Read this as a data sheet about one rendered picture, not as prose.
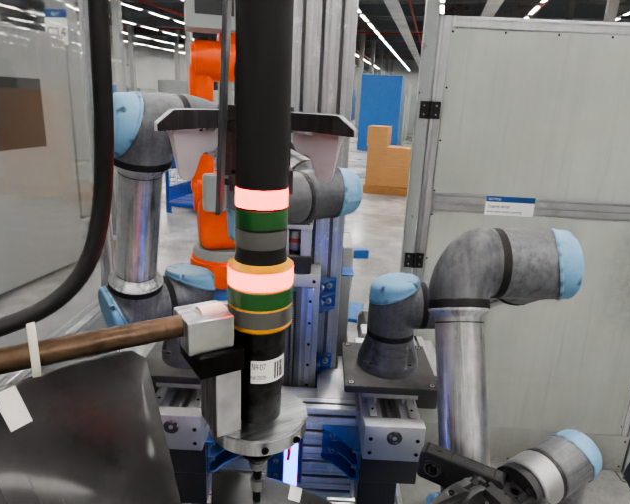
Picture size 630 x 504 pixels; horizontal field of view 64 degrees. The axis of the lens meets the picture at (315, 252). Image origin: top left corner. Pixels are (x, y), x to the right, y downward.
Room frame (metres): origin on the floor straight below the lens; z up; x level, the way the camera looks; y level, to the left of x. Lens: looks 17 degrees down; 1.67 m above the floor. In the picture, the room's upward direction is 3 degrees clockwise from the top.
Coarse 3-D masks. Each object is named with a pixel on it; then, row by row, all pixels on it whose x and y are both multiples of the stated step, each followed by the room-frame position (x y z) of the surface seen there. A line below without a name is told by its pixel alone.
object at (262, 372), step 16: (240, 336) 0.30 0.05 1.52; (256, 336) 0.30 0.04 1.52; (272, 336) 0.30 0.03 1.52; (256, 352) 0.30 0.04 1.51; (272, 352) 0.30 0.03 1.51; (256, 368) 0.30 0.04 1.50; (272, 368) 0.30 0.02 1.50; (256, 384) 0.30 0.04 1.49; (272, 384) 0.30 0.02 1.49; (256, 400) 0.30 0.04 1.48; (272, 400) 0.30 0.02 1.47; (256, 416) 0.30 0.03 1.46; (272, 416) 0.30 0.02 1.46
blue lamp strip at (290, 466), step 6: (294, 450) 0.66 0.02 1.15; (294, 456) 0.66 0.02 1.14; (288, 462) 0.66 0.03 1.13; (294, 462) 0.66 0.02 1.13; (288, 468) 0.66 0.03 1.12; (294, 468) 0.66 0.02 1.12; (288, 474) 0.66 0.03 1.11; (294, 474) 0.66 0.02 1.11; (288, 480) 0.66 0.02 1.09; (294, 480) 0.66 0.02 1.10
